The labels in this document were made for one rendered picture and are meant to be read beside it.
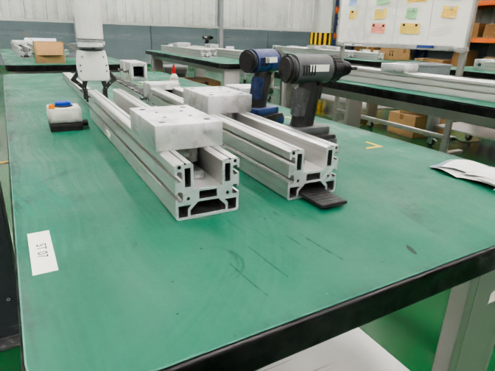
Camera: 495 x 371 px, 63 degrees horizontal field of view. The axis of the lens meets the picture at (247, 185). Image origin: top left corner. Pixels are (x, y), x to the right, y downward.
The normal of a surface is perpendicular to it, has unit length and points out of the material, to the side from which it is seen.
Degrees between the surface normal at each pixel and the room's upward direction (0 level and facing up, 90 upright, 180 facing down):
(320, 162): 90
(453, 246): 0
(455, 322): 90
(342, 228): 0
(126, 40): 90
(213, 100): 90
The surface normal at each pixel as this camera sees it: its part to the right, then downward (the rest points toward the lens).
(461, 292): -0.87, 0.15
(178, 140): 0.48, 0.32
